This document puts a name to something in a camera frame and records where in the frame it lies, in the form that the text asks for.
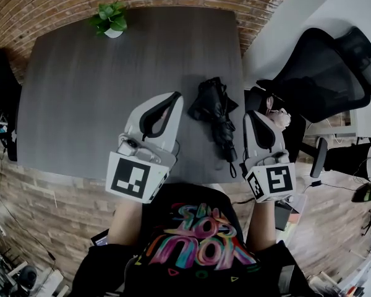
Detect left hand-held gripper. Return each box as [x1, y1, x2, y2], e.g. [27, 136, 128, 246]
[104, 90, 186, 205]

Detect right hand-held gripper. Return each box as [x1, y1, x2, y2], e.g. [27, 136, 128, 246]
[241, 109, 297, 204]

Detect black umbrella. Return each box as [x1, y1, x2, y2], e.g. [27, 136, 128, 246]
[186, 76, 240, 179]

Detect person's right forearm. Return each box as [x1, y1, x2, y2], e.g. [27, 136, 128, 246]
[246, 200, 278, 254]

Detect person's left forearm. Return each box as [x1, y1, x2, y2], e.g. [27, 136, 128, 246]
[107, 200, 143, 249]

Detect pink and white plush toy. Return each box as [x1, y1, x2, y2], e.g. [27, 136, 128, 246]
[265, 96, 293, 130]

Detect dark grey wooden table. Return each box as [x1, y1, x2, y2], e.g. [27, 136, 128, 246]
[16, 6, 247, 186]

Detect black mesh office chair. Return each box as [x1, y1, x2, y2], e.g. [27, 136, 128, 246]
[244, 26, 371, 179]

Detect black box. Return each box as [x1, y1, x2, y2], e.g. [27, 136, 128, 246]
[274, 205, 294, 232]

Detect green plant in white pot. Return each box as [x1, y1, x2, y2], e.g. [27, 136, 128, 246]
[87, 1, 129, 40]

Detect black and green bag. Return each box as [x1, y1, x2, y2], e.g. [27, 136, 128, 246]
[351, 182, 371, 204]

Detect dark laptop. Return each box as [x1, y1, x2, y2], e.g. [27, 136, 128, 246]
[90, 227, 109, 248]

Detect black t-shirt with colourful print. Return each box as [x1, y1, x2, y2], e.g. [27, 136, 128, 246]
[69, 182, 313, 297]

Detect black padded chair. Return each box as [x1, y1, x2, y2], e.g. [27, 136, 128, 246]
[0, 49, 23, 163]

